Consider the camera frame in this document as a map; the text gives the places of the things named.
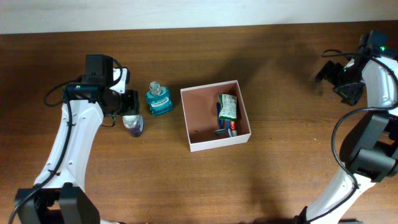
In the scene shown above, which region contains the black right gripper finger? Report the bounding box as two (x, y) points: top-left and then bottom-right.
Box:
(315, 60), (343, 85)
(333, 82), (364, 106)

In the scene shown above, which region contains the clear foam pump bottle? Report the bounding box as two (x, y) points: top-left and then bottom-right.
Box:
(123, 114), (144, 138)

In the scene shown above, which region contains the pink cardboard box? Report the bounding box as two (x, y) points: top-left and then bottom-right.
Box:
(180, 80), (251, 152)

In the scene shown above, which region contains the blue disposable razor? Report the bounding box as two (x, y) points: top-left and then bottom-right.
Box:
(214, 102), (228, 135)

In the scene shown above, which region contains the green white tissue packet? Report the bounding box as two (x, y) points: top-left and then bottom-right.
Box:
(218, 94), (238, 121)

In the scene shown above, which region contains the blue white toothbrush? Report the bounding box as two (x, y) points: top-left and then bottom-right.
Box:
(226, 120), (233, 138)

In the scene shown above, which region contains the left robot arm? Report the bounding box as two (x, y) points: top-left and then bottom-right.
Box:
(9, 54), (144, 223)

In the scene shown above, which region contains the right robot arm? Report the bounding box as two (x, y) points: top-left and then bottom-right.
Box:
(294, 30), (397, 223)

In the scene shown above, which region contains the teal Listerine mouthwash bottle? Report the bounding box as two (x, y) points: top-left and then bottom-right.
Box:
(145, 82), (174, 116)

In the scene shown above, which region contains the red green toothpaste tube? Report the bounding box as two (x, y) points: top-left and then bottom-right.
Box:
(229, 121), (238, 137)

